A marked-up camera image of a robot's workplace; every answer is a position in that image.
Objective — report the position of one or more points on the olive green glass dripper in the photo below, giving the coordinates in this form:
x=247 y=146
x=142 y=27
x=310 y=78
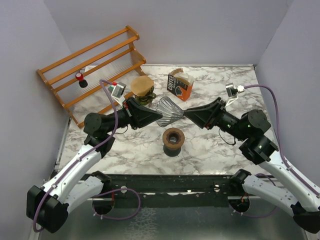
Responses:
x=147 y=99

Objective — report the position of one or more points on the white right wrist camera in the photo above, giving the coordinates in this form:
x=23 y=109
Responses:
x=232 y=92

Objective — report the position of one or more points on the brown paper coffee filter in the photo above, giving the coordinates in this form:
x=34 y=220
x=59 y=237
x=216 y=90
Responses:
x=141 y=85

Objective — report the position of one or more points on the round wooden dripper base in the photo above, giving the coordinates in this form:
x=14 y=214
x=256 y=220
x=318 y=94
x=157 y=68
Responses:
x=173 y=138

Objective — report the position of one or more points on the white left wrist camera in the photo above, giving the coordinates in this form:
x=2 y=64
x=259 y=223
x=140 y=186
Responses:
x=117 y=92

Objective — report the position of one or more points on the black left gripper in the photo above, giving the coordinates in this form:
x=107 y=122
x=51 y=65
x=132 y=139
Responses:
x=142 y=116

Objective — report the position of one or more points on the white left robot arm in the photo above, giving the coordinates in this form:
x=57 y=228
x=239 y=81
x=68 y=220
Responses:
x=50 y=205

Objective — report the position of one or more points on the brown filters in box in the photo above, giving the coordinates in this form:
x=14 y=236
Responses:
x=182 y=76

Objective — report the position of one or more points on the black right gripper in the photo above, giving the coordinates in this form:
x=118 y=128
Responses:
x=208 y=115

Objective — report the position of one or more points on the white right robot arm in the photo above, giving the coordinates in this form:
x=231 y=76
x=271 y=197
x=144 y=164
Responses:
x=300 y=197

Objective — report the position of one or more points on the grey carafe with red lid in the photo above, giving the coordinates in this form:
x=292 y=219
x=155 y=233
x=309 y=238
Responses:
x=171 y=152

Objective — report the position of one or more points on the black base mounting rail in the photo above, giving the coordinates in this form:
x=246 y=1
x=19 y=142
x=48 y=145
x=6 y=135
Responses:
x=128 y=191

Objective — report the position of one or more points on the orange wooden shelf rack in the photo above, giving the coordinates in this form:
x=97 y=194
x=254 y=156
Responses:
x=113 y=58

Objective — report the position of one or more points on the orange coffee filter box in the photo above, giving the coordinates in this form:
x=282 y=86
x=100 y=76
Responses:
x=178 y=88

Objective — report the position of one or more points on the red black stamp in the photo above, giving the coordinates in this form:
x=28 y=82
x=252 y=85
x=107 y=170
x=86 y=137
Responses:
x=81 y=81

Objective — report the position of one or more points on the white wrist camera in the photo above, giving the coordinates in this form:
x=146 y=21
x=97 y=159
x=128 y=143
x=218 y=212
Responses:
x=117 y=92
x=232 y=92

